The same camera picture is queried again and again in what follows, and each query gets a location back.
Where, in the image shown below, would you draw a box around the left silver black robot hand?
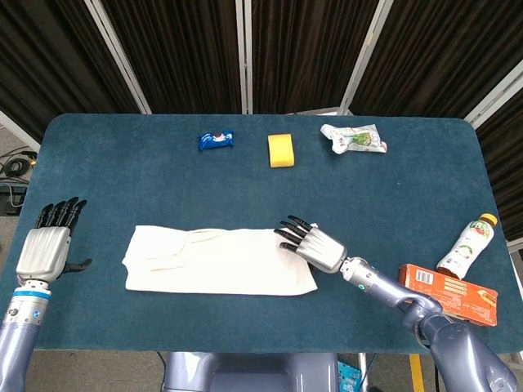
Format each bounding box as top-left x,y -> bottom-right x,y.
15,196 -> 93,283

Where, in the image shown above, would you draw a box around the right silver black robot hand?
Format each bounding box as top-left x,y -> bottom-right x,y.
274,215 -> 348,274

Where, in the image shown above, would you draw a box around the white T-shirt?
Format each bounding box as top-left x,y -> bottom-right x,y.
122,222 -> 319,296

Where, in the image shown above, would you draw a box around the black floor power box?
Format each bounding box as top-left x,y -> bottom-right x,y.
0,182 -> 28,216

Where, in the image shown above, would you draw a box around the yellow sponge block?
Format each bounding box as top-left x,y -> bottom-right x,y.
267,133 -> 297,168

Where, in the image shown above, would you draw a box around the crumpled white green packet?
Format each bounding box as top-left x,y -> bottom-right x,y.
320,122 -> 389,155

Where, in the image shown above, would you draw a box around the blue printed carton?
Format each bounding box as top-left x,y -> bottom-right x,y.
337,359 -> 364,392

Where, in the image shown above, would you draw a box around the grey-blue robot torso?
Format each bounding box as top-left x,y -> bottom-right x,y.
162,350 -> 340,392

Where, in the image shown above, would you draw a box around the white drink bottle yellow cap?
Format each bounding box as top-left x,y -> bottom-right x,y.
436,212 -> 498,280

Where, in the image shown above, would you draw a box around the orange cardboard box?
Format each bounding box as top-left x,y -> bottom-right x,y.
398,263 -> 500,327

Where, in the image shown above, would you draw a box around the blue snack packet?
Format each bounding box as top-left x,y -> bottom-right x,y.
197,129 -> 237,153

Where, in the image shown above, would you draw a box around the black partition screen panel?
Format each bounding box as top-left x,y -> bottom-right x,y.
465,65 -> 523,242
249,0 -> 383,114
100,0 -> 246,114
350,0 -> 523,119
0,0 -> 142,142

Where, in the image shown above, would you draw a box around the black coiled floor cables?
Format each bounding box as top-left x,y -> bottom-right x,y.
0,150 -> 38,179

